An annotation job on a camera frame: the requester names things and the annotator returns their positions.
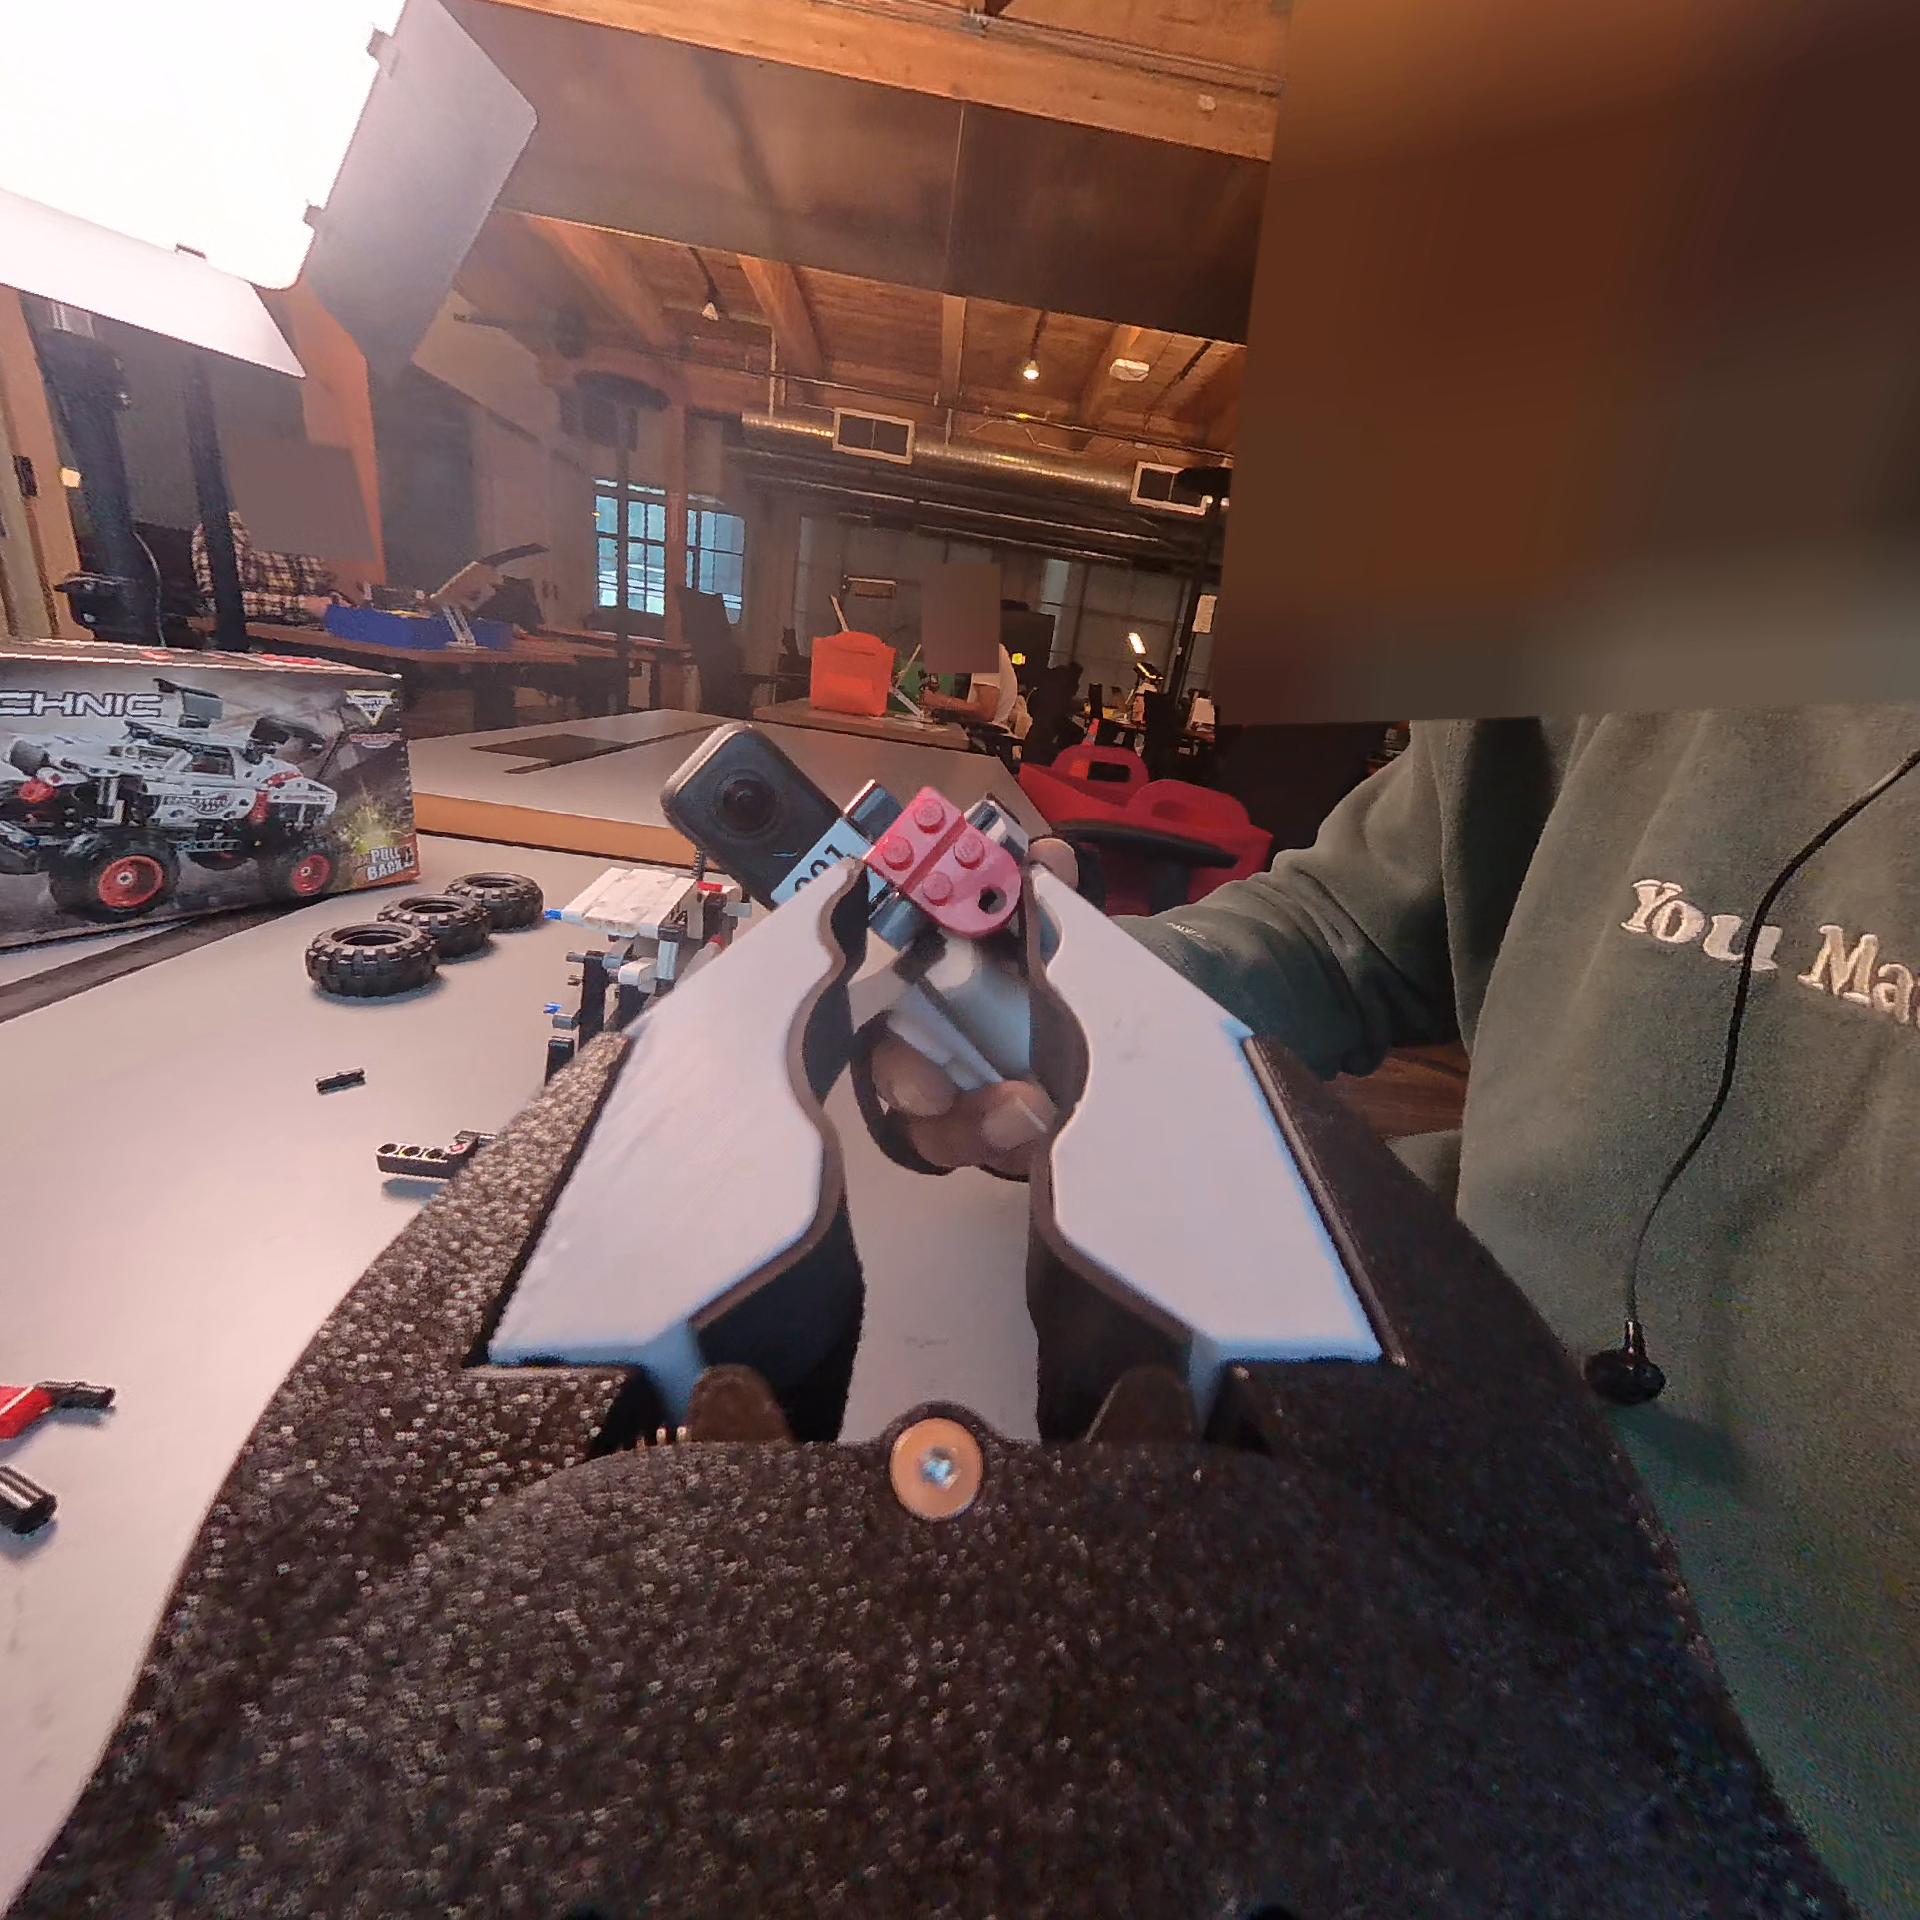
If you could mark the green sweatshirt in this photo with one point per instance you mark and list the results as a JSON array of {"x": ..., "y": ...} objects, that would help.
[{"x": 1740, "y": 1200}]

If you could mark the orange crate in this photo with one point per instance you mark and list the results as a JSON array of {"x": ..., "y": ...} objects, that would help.
[{"x": 854, "y": 671}]

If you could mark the black light stand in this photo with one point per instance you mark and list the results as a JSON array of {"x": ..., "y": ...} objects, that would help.
[{"x": 210, "y": 496}]

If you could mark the toy set cardboard box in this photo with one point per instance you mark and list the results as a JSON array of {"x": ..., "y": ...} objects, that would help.
[{"x": 197, "y": 787}]

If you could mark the black toy tyre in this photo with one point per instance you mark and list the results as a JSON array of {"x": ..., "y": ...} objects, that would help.
[
  {"x": 444, "y": 923},
  {"x": 503, "y": 898},
  {"x": 371, "y": 958}
]

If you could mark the grey desk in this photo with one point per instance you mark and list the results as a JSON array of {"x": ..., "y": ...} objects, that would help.
[{"x": 183, "y": 1200}]

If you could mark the wooden-edged table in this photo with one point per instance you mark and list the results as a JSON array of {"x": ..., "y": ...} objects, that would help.
[{"x": 603, "y": 774}]

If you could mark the red plastic seat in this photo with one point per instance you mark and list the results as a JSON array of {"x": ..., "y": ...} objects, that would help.
[{"x": 1158, "y": 817}]

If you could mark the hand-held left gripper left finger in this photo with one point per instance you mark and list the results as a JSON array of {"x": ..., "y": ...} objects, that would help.
[{"x": 678, "y": 1171}]

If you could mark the red toy brick piece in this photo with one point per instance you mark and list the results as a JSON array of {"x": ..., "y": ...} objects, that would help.
[{"x": 948, "y": 860}]

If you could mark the white light panel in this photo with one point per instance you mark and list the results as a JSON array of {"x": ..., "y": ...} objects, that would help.
[{"x": 135, "y": 287}]

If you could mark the toy vehicle chassis build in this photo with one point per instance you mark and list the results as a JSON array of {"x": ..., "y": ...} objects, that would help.
[{"x": 630, "y": 946}]

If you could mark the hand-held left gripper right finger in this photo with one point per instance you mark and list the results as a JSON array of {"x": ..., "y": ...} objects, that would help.
[{"x": 1201, "y": 1185}]

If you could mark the dark reflector panel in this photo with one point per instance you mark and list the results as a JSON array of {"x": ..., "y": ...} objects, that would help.
[{"x": 421, "y": 182}]

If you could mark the person's right forearm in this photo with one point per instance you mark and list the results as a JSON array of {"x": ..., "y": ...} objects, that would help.
[{"x": 1292, "y": 929}]

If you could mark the pile of small toy bricks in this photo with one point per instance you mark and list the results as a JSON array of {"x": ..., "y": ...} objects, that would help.
[{"x": 37, "y": 1426}]

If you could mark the person's right hand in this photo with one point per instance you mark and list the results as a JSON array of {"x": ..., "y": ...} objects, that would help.
[{"x": 962, "y": 1125}]

